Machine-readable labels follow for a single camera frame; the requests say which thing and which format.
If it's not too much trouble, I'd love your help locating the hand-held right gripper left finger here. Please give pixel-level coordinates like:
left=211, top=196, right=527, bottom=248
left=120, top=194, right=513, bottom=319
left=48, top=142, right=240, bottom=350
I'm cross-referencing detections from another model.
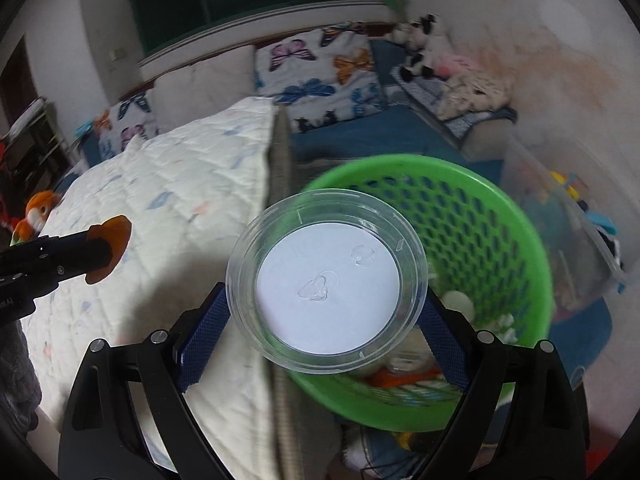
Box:
left=57, top=282, right=231, bottom=480

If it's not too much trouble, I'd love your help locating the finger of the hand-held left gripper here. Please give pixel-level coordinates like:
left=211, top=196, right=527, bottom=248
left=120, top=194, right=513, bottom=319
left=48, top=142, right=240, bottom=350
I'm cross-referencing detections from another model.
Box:
left=0, top=228, right=115, bottom=288

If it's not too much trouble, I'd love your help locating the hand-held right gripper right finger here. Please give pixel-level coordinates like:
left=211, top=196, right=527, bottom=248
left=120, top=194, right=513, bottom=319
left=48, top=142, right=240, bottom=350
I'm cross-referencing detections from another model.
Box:
left=415, top=290, right=586, bottom=480

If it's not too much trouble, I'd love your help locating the orange snack wrapper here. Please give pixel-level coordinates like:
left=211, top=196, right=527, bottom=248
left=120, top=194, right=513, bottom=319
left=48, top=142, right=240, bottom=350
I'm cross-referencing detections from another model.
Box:
left=370, top=366, right=466, bottom=393

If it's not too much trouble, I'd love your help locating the green plastic basket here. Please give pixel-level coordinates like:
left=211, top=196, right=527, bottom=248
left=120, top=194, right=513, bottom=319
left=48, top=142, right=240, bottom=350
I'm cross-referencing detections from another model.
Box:
left=277, top=154, right=554, bottom=433

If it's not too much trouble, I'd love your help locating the clear round plastic lid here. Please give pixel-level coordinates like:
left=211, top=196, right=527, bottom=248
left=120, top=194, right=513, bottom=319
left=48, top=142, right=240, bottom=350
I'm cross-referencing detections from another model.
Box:
left=225, top=188, right=429, bottom=375

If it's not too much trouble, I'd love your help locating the person's left hand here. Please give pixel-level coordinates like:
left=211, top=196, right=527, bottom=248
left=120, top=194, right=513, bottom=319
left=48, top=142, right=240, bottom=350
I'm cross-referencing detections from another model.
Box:
left=0, top=319, right=43, bottom=433

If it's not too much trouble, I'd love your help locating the orange plush toy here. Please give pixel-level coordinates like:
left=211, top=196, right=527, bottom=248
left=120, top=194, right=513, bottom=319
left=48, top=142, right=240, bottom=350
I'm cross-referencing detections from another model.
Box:
left=10, top=191, right=64, bottom=247

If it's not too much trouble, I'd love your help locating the dark wooden shelf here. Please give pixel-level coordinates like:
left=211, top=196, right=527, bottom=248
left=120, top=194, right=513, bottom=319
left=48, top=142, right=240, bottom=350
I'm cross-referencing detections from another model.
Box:
left=0, top=100, right=66, bottom=196

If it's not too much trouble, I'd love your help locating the white printed quilt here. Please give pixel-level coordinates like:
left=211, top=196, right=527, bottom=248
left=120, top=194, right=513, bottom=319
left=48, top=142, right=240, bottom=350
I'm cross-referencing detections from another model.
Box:
left=20, top=96, right=341, bottom=480

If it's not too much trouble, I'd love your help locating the small butterfly print pillow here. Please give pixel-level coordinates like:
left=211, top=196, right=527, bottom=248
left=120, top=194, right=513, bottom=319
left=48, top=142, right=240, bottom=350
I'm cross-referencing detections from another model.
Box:
left=92, top=91, right=158, bottom=161

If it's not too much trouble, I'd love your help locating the clear plastic storage box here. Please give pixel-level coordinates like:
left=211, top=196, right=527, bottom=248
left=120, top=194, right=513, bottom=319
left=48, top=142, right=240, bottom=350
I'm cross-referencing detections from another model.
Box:
left=500, top=132, right=628, bottom=321

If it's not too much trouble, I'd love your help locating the beige pillow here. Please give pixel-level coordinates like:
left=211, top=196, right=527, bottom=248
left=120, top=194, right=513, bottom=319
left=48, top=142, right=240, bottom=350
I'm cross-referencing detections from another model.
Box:
left=150, top=45, right=258, bottom=133

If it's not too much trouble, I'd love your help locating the blue bed sheet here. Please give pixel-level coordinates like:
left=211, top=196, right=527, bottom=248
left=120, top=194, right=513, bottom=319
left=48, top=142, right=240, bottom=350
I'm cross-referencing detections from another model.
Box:
left=290, top=35, right=506, bottom=171

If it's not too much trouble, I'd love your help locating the beige printed cloth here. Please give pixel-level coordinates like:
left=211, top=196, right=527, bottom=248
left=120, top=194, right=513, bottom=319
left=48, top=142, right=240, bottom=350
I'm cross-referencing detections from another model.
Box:
left=440, top=72, right=512, bottom=121

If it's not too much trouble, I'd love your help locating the large butterfly print pillow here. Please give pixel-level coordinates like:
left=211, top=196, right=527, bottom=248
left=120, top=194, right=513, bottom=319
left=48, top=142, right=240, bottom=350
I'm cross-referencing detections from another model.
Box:
left=254, top=22, right=388, bottom=121

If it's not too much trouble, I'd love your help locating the black and white plush toy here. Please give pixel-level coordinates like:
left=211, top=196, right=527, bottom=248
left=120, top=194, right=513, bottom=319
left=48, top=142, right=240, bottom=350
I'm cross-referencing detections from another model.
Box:
left=392, top=12, right=451, bottom=81

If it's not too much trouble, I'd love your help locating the dark window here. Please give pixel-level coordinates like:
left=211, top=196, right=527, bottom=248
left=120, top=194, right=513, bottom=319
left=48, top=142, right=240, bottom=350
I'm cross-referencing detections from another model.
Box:
left=127, top=0, right=381, bottom=58

